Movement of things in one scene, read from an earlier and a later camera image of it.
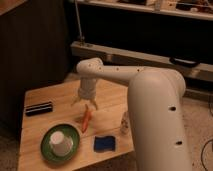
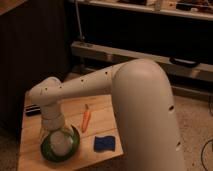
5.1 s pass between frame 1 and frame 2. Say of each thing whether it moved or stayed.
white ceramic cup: stayed
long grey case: stayed
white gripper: moved
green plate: stayed
